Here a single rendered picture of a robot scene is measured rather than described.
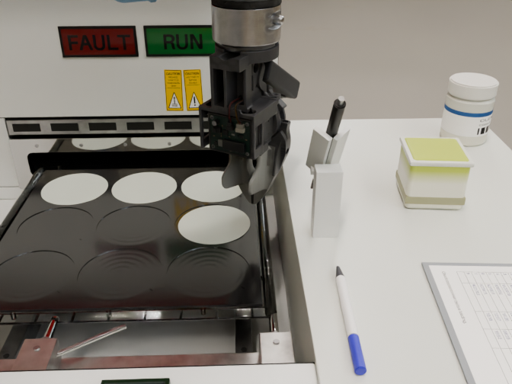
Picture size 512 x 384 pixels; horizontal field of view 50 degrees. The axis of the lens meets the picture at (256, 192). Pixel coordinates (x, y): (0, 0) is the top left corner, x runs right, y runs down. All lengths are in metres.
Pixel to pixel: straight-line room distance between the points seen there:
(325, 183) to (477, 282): 0.18
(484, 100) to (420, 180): 0.23
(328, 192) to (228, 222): 0.22
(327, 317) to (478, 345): 0.13
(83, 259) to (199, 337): 0.18
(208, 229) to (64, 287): 0.20
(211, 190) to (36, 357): 0.38
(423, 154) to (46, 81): 0.60
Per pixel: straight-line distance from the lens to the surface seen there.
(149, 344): 0.72
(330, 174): 0.60
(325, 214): 0.62
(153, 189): 0.88
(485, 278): 0.62
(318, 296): 0.56
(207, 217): 0.79
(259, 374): 0.49
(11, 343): 0.73
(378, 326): 0.54
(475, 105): 0.88
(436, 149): 0.71
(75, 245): 0.77
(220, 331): 0.73
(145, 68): 0.92
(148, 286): 0.68
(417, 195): 0.70
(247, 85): 0.61
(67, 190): 0.91
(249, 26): 0.59
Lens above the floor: 1.32
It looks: 30 degrees down
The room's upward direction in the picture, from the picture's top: straight up
